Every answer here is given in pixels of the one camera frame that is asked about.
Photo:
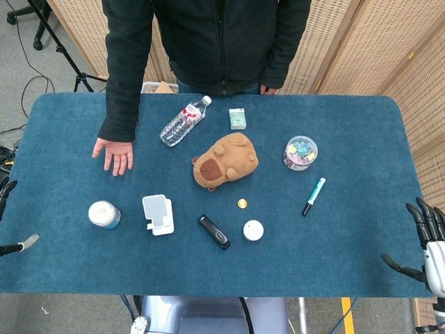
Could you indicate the black tripod stand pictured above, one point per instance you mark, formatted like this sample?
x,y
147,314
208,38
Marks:
x,y
64,52

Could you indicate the person right hand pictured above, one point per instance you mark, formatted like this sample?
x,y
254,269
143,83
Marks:
x,y
116,156

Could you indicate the blue table cloth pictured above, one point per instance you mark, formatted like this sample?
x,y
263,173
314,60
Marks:
x,y
215,264

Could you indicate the green card box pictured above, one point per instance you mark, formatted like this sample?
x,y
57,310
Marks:
x,y
237,118

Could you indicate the white phone stand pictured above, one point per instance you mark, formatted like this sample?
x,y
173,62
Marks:
x,y
158,215

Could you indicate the person torso dark jacket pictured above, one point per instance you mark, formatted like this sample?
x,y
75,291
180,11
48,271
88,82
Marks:
x,y
222,41

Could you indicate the round white lidded jar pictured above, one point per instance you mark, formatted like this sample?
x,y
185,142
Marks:
x,y
253,230

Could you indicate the brown capybara plush toy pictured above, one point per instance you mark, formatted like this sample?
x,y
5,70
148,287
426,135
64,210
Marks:
x,y
226,160

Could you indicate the person left forearm dark sleeve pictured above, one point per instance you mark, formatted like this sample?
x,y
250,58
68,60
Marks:
x,y
286,45

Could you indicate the white basket behind table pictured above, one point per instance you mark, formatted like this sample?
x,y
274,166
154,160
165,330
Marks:
x,y
158,87

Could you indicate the small yellow bottle cap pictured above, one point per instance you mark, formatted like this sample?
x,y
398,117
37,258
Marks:
x,y
243,204

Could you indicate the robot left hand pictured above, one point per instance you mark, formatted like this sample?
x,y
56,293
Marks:
x,y
12,247

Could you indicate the grey robot body base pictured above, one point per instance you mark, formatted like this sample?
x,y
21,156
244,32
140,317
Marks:
x,y
212,315

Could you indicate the clear plastic water bottle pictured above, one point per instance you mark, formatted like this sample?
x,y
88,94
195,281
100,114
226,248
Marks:
x,y
184,121

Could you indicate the teal white marker pen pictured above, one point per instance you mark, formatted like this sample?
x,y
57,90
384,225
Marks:
x,y
313,197

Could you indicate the white blue wet wipes canister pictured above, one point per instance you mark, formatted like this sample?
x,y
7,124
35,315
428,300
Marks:
x,y
103,215

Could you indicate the black office chair base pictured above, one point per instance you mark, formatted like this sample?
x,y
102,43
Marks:
x,y
29,17

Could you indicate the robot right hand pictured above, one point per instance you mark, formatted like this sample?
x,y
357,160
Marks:
x,y
429,240

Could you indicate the clear tub of colourful clips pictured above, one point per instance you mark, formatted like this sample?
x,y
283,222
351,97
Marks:
x,y
300,153

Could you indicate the person right forearm dark sleeve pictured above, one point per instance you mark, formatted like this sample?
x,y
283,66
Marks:
x,y
121,69

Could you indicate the person left hand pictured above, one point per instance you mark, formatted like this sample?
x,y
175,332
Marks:
x,y
268,90

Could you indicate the black stapler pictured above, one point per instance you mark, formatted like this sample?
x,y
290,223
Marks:
x,y
213,231

